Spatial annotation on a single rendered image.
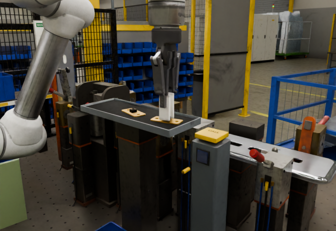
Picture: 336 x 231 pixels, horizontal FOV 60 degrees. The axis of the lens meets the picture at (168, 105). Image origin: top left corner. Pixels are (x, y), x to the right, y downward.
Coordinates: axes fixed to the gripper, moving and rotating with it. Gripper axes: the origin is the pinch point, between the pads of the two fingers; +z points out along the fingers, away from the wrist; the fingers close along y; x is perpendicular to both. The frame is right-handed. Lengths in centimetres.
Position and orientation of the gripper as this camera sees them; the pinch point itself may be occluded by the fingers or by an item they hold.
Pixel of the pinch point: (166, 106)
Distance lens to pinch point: 77.6
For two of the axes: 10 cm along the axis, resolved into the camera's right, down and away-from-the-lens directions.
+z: 0.0, 9.7, 2.5
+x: -8.9, -1.1, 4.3
